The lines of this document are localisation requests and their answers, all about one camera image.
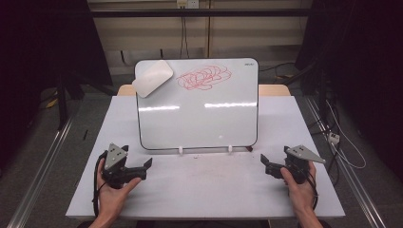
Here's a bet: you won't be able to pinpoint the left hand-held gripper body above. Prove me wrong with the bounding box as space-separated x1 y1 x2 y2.
100 142 148 190

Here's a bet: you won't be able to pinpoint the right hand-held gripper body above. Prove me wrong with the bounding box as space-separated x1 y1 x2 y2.
265 144 327 185

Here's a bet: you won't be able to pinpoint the white whiteboard with black rim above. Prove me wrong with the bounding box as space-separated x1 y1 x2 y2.
134 57 260 151

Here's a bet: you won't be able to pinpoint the white rectangular whiteboard eraser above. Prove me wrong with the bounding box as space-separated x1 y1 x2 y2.
131 60 174 99

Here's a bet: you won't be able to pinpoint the person's right hand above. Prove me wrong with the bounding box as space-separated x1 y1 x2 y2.
279 161 317 215

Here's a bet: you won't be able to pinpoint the person's left hand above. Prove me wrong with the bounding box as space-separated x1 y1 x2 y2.
96 158 143 219

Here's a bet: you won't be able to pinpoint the wooden table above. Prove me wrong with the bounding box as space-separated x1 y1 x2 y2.
117 84 292 97

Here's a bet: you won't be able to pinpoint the small yellow floor object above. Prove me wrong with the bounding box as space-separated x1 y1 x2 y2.
46 91 60 109

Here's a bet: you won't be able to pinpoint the black curtain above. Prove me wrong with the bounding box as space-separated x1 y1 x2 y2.
294 0 403 181
0 0 113 169

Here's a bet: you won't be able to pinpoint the black horizontal bar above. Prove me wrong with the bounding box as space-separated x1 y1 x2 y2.
89 8 310 18

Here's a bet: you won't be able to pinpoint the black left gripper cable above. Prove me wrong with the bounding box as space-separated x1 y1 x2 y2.
92 151 108 218

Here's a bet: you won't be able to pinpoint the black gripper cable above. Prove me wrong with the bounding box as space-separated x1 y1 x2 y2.
92 151 108 218
305 172 319 212

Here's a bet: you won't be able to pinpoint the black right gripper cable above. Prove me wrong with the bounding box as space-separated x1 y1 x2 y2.
305 172 319 212

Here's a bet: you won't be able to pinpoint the white floor cable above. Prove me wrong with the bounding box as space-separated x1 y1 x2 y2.
326 99 368 170

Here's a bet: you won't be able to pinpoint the aluminium floor rail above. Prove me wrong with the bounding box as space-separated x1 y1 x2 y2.
6 117 75 228
303 94 388 228

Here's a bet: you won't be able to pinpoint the black floor cable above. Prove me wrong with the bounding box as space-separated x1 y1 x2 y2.
259 61 297 72

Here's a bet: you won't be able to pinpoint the black hanging wall cables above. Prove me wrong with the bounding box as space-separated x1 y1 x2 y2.
180 8 190 60

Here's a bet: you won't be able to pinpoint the white wall outlet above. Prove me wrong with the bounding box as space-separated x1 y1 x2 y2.
176 0 200 10

